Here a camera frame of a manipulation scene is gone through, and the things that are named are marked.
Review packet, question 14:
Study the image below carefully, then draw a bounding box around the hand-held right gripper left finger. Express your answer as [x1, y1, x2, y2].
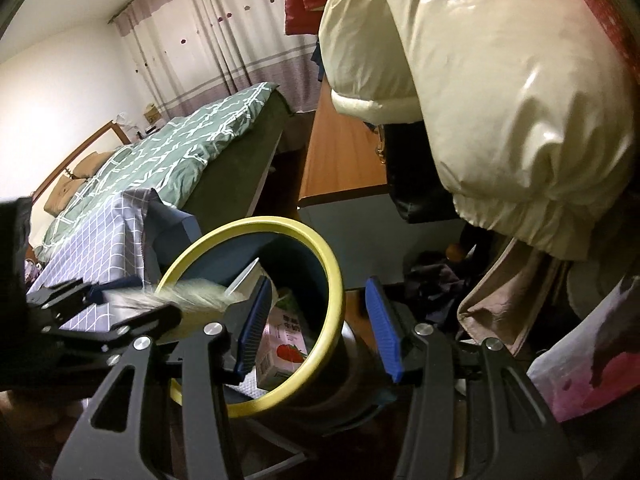
[52, 276, 273, 480]

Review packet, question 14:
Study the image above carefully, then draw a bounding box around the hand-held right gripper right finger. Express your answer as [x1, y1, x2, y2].
[365, 276, 583, 480]

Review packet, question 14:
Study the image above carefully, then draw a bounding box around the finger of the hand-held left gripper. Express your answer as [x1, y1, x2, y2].
[41, 304, 182, 357]
[26, 279, 109, 317]

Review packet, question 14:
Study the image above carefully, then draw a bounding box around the pink carton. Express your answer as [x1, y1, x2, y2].
[255, 304, 309, 392]

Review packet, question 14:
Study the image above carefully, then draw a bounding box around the yellow rimmed trash bin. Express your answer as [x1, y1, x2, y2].
[157, 215, 402, 434]

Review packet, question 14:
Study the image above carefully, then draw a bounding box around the purple patterned sheet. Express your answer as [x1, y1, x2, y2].
[27, 187, 162, 332]

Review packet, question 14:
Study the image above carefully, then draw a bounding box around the dark purple cloth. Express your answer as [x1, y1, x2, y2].
[404, 251, 477, 322]

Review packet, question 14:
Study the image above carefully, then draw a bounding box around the brown pillow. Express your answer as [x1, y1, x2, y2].
[75, 151, 116, 177]
[43, 175, 86, 214]

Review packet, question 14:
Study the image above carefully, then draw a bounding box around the blue upholstered bench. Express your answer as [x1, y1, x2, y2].
[145, 199, 202, 282]

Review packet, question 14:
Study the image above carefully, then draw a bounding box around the beige bag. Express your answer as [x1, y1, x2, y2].
[457, 237, 572, 357]

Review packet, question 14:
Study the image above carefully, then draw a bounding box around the wooden headboard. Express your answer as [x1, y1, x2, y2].
[30, 120, 134, 206]

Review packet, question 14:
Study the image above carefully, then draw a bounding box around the orange wooden cabinet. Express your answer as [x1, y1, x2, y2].
[297, 77, 467, 292]

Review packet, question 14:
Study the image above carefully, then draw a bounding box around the bed with green checked blanket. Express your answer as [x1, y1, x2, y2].
[37, 81, 297, 262]

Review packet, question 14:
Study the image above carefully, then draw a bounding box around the pink printed plastic bag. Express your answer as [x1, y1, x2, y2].
[526, 275, 640, 424]

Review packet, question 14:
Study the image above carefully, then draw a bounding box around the cream puffer jacket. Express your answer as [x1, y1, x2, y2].
[317, 0, 632, 262]

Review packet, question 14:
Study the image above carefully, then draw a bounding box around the white and mauve curtain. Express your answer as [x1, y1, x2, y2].
[110, 0, 327, 122]

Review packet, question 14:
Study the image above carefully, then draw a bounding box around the red dotted cloth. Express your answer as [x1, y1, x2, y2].
[554, 0, 640, 77]

